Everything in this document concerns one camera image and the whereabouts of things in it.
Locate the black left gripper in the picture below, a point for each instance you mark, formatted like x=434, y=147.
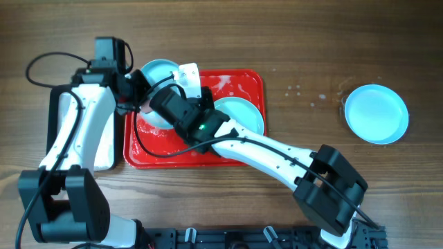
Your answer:
x=139, y=81

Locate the white plate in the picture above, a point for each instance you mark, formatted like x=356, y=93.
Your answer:
x=376, y=114
x=243, y=111
x=155, y=71

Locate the pink green sponge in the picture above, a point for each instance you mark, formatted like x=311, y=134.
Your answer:
x=145, y=107

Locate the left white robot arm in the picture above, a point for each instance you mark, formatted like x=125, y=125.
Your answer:
x=62, y=201

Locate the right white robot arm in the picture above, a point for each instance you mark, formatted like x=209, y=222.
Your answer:
x=328, y=190

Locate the red plastic tray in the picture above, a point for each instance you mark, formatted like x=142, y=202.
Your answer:
x=242, y=83

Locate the black soapy water tray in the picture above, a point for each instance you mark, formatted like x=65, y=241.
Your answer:
x=110, y=148

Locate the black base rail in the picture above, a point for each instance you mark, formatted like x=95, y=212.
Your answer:
x=358, y=236

